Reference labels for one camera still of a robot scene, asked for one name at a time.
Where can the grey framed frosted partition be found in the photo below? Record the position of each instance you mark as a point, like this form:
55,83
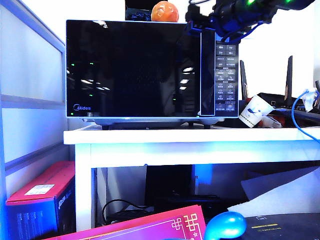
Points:
30,100

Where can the red and blue cardboard box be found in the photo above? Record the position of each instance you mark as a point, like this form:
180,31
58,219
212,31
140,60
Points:
35,180

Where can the magenta box with gold pattern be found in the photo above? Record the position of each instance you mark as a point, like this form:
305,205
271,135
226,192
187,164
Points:
150,225

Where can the black box with gold text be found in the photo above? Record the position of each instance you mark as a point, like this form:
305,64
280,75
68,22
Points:
287,227

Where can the white foam sheet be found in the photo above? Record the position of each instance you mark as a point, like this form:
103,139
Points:
287,207

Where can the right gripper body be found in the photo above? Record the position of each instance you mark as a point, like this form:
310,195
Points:
230,17

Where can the white paper cup blue print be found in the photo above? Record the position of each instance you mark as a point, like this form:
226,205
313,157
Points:
253,112

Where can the white table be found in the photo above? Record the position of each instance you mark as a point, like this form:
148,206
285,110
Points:
175,137

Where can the black router with antennas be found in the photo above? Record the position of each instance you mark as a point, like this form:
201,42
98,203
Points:
267,97

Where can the black computer case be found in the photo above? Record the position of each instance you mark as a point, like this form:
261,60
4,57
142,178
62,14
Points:
167,182

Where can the dark bag with blue wrappers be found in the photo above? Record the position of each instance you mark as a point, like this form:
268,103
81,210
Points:
137,12

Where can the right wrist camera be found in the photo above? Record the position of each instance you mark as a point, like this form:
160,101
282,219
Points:
200,12

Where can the grey paper board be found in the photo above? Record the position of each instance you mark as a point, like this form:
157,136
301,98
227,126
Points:
275,185

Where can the red and white small packet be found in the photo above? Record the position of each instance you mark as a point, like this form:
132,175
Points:
280,121

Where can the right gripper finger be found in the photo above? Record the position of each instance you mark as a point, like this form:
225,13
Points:
195,27

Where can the black glass microwave door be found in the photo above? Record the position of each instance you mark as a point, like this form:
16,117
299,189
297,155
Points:
125,75

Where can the black power adapter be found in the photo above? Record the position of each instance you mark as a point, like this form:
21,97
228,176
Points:
129,215

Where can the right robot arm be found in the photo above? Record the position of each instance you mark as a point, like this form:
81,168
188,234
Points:
275,7

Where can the glossy blue computer mouse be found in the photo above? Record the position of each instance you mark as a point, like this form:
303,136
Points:
225,225

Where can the orange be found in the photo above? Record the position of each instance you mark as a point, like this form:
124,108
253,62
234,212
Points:
165,11

